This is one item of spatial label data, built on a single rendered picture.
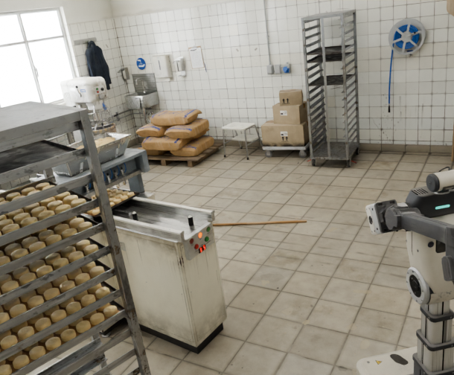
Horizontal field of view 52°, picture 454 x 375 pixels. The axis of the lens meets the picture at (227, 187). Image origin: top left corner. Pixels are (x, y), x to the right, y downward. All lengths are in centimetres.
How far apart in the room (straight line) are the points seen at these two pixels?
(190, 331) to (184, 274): 41
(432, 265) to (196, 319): 156
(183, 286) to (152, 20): 552
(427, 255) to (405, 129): 453
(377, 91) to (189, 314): 428
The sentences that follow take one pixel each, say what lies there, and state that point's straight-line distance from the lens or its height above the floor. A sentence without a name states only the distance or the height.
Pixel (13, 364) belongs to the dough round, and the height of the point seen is 106.
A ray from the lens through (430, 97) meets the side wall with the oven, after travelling 630.
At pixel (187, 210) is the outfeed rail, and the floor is 89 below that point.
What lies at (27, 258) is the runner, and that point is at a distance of 159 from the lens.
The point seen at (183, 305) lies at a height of 39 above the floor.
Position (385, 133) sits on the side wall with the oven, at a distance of 650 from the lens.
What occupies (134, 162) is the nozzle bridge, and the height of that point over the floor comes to 110.
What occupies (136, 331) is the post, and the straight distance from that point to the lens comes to 187.
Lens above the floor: 206
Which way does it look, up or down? 21 degrees down
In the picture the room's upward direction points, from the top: 8 degrees counter-clockwise
